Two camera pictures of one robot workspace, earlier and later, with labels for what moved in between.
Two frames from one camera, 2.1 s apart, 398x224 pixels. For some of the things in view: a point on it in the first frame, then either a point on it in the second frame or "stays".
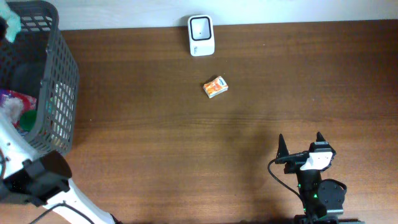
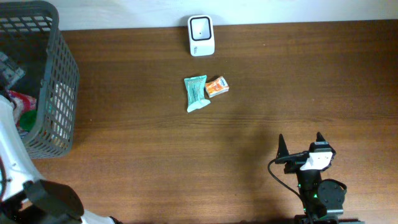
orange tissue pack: (215, 87) stays
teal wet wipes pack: (13, 21) to (195, 88)
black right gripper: (294, 162) stays
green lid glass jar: (28, 119) stays
